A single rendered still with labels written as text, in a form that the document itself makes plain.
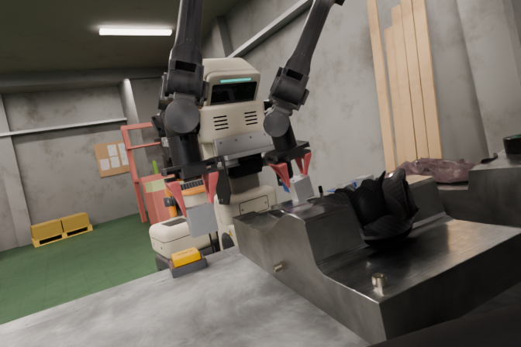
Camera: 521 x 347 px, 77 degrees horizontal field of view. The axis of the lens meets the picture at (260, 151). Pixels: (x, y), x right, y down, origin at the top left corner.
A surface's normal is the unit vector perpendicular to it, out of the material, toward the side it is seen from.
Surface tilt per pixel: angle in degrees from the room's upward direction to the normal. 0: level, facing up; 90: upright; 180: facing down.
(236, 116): 98
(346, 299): 90
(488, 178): 90
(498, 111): 90
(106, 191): 90
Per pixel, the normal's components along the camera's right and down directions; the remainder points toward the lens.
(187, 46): 0.32, -0.38
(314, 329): -0.22, -0.98
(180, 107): 0.30, -0.04
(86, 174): 0.53, -0.11
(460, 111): -0.82, 0.18
